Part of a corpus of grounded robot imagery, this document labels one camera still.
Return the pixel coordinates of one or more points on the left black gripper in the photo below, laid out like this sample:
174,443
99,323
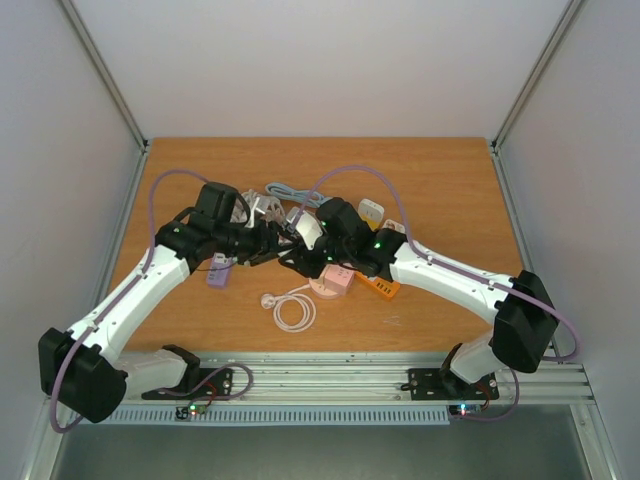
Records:
265,244

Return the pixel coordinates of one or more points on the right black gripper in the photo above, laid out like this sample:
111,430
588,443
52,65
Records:
307,256

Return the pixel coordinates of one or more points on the pink cube socket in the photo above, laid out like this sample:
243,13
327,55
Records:
336,279

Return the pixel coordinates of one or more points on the yellow cube socket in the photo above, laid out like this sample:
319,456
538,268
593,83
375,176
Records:
372,224

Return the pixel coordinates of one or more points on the white plug adapter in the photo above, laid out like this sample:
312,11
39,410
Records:
369,210

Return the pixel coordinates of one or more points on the white cube socket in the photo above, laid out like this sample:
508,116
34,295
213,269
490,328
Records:
393,225

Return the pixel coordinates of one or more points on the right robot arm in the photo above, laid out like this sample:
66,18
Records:
516,308

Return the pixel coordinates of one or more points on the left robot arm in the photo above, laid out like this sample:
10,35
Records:
80,367

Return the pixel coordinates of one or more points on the pink round socket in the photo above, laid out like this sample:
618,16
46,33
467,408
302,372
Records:
327,293

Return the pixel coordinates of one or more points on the purple power strip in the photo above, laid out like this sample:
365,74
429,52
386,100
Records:
219,271

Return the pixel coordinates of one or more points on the orange power strip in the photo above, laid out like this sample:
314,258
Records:
386,289

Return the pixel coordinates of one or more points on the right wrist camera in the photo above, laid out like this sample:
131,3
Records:
308,228

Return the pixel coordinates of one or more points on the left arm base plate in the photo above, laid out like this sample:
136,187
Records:
210,382

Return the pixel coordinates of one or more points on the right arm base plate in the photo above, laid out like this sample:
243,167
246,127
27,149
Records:
429,384

